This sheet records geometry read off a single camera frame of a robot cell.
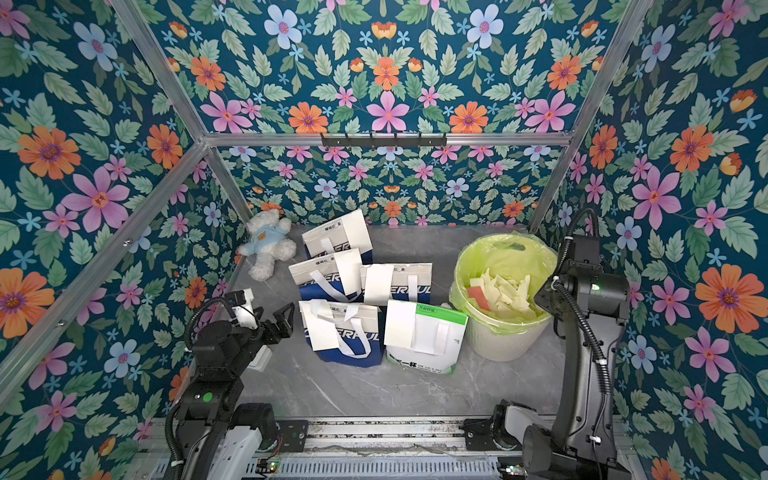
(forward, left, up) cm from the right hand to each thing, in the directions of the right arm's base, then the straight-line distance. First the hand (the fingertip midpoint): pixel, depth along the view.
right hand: (565, 300), depth 64 cm
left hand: (+1, +66, -7) cm, 67 cm away
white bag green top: (-4, +31, -13) cm, 33 cm away
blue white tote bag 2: (-3, +52, -13) cm, 53 cm away
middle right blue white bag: (+10, +35, -9) cm, 38 cm away
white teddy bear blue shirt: (+34, +87, -20) cm, 96 cm away
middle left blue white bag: (+15, +56, -13) cm, 60 cm away
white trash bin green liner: (+17, +7, -6) cm, 19 cm away
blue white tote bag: (+26, +56, -7) cm, 62 cm away
